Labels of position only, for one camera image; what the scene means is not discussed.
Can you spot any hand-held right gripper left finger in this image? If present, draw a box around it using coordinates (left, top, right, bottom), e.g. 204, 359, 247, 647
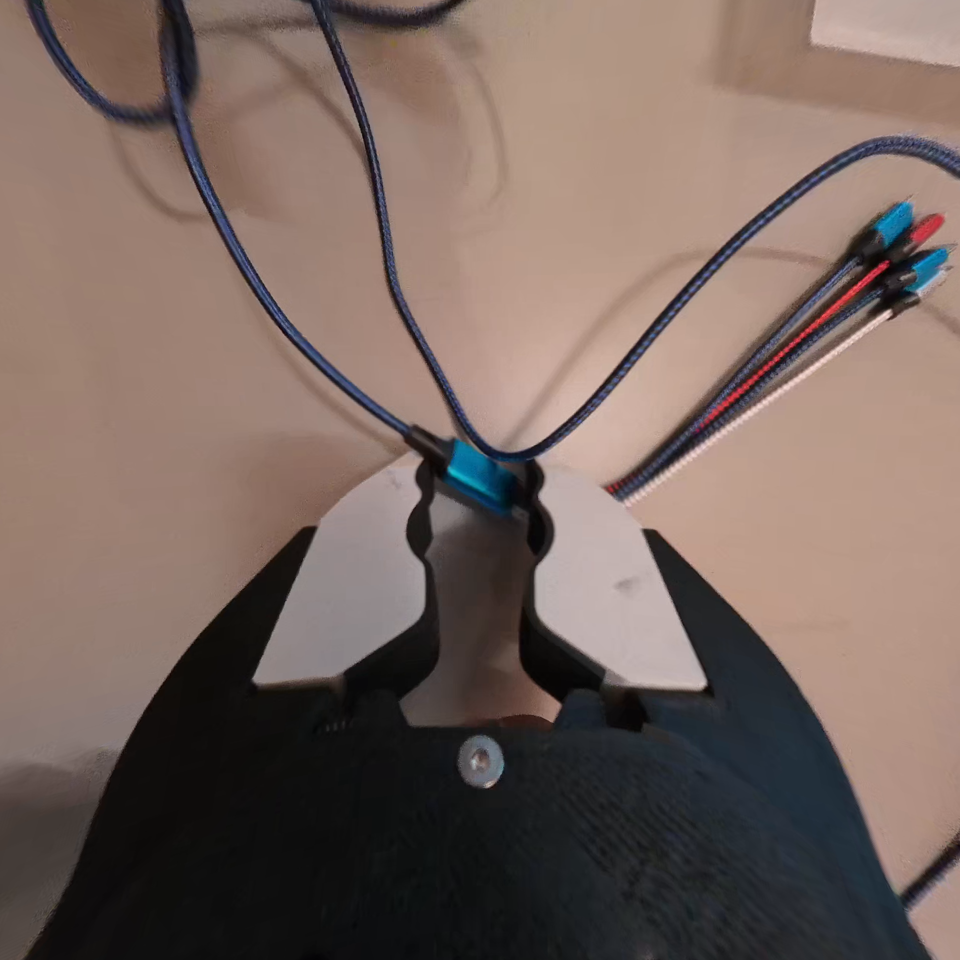
251, 452, 440, 699

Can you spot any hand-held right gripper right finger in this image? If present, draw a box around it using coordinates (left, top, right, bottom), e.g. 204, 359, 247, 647
523, 461, 711, 695

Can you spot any blue braided USB cable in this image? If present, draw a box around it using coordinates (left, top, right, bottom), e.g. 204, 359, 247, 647
622, 196, 918, 485
26, 0, 526, 520
900, 855, 960, 909
307, 0, 960, 462
697, 243, 957, 436

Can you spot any white flat panel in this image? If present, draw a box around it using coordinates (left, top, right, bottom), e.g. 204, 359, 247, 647
812, 0, 960, 70

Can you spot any white braided USB cable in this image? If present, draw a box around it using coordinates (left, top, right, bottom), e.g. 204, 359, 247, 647
618, 266, 955, 505

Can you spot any red braided USB cable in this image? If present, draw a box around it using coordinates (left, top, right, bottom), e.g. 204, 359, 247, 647
606, 212, 948, 496

